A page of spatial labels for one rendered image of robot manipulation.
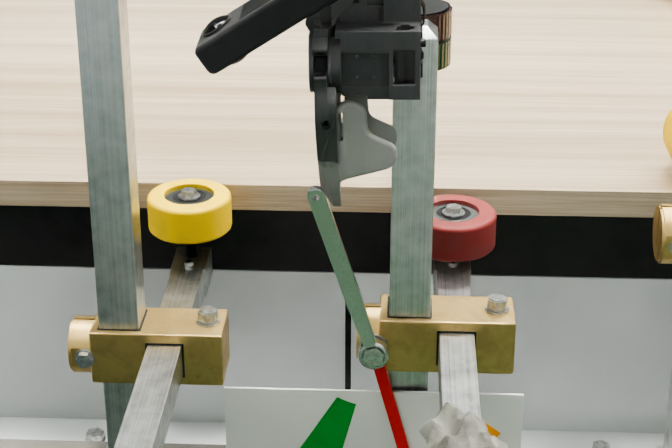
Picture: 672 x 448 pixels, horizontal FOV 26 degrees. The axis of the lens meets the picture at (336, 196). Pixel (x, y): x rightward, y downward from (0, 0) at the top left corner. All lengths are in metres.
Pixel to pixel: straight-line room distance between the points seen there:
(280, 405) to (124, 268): 0.18
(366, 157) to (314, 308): 0.42
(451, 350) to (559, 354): 0.32
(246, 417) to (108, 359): 0.13
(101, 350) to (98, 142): 0.19
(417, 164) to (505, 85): 0.53
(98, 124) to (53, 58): 0.62
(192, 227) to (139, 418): 0.25
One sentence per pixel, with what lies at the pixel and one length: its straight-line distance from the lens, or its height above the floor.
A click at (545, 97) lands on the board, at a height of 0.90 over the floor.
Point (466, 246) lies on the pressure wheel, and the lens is 1.33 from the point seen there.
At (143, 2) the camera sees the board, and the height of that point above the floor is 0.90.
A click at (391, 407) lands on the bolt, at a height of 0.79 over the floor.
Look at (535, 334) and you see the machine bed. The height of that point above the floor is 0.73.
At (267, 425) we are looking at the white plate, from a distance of 1.30.
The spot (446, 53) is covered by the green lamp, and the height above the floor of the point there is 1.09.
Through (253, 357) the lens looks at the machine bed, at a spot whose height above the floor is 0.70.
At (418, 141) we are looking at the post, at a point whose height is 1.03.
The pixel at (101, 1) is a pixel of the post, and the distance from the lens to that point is 1.16.
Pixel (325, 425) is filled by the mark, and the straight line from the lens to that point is 1.29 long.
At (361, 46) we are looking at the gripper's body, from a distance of 1.05.
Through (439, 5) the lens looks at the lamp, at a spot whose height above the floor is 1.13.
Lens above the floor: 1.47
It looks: 24 degrees down
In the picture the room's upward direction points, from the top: straight up
